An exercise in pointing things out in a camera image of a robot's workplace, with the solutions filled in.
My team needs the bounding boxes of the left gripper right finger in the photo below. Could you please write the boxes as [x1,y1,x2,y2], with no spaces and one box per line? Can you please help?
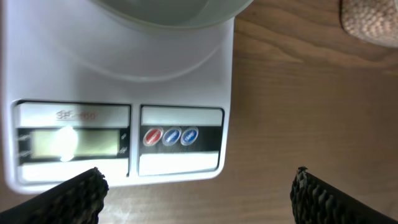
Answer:
[290,167,397,224]

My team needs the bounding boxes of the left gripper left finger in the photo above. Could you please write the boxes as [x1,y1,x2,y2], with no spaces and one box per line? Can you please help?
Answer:
[1,167,109,224]

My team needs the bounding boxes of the white digital kitchen scale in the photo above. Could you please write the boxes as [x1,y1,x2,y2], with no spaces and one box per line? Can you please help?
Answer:
[1,1,235,194]

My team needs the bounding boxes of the light grey bowl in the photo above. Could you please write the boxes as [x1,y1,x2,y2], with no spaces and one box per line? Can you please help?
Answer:
[92,0,252,30]

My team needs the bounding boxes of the clear plastic container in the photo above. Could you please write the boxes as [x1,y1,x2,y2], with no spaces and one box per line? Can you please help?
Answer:
[338,0,398,48]

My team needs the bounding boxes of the soybeans in container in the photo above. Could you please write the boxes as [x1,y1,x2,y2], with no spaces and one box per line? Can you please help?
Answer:
[341,0,398,40]

